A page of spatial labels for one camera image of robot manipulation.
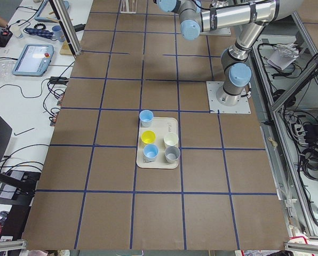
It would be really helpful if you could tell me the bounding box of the blue cup on desk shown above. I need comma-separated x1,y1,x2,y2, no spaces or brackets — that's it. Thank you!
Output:
52,25,65,42

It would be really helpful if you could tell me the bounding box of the teach pendant near stand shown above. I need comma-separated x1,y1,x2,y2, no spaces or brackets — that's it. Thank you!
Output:
12,44,54,77

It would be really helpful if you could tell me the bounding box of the light blue cup far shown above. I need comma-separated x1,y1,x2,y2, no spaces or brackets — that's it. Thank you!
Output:
143,144,159,162

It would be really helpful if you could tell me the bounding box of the aluminium frame post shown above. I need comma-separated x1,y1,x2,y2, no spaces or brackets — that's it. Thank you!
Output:
49,0,82,57

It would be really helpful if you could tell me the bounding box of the cream plastic cup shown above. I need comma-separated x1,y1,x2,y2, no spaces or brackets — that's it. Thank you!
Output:
163,132,179,148

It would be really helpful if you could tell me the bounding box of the yellow plastic cup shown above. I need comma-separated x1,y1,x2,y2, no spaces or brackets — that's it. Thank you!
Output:
140,130,156,146

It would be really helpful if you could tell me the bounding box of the grey plastic cup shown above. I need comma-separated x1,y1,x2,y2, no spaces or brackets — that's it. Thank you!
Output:
164,146,180,163

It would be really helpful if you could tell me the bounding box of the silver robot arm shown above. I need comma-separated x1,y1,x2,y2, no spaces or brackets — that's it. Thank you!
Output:
176,1,302,106
153,0,201,13

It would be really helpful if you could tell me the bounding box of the wooden mug tree stand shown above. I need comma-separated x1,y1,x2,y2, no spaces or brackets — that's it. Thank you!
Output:
59,41,76,56

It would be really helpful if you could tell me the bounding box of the light blue cup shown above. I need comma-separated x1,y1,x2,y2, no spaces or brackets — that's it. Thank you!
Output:
143,144,159,162
139,109,154,127

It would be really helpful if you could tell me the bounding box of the blue checkered cloth case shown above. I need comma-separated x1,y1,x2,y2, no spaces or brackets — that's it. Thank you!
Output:
24,28,53,39

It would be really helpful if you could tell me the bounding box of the light blue cup near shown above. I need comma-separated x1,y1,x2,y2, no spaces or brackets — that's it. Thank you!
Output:
139,109,154,127

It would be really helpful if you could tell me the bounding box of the black monitor stand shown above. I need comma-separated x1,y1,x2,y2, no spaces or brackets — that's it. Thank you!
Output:
0,116,41,206

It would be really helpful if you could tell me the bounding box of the white wire cup rack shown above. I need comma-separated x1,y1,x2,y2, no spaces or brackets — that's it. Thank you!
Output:
120,0,137,14

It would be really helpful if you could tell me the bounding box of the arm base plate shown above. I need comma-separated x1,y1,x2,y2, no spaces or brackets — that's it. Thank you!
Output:
200,27,232,36
206,81,251,114

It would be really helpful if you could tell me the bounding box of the black power adapter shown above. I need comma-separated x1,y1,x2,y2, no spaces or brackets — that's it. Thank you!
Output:
74,23,86,32

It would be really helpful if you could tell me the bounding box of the cream plastic tray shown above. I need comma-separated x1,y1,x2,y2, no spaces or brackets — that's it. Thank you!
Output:
136,117,179,169

